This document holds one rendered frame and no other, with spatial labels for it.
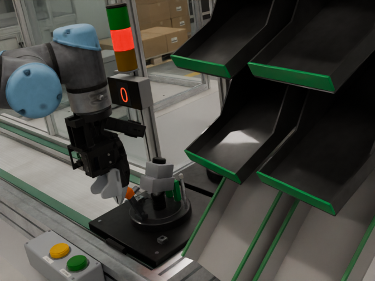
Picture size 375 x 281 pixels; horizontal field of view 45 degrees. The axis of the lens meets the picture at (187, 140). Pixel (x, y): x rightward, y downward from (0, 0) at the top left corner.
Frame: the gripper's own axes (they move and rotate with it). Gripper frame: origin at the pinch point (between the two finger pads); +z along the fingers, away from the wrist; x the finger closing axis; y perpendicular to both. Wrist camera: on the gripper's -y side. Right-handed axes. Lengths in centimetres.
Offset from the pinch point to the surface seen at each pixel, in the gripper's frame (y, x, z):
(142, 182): -6.7, -1.1, 0.1
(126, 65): -19.4, -17.0, -21.3
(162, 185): -9.3, 2.2, 1.0
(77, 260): 12.1, -1.5, 9.0
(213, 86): -115, -82, 20
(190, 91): -99, -81, 17
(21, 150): -14, -84, 15
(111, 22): -18.6, -18.6, -31.7
